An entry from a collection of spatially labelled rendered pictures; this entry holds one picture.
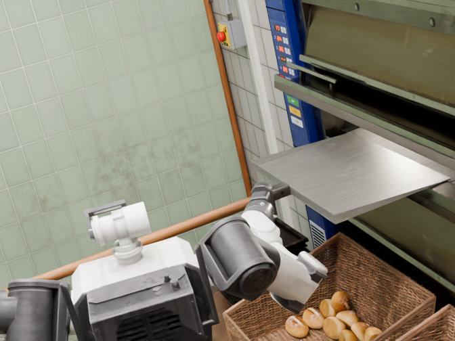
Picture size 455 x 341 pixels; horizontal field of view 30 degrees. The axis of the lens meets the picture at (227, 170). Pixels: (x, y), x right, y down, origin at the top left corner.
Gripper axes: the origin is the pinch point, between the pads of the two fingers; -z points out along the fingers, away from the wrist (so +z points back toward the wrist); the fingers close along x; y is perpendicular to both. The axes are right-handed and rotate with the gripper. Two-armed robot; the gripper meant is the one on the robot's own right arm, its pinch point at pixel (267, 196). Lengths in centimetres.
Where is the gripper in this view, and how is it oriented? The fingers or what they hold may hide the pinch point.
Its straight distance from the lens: 241.1
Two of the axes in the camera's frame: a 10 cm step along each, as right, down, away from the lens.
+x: 2.1, 9.1, 3.6
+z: -2.1, 4.0, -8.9
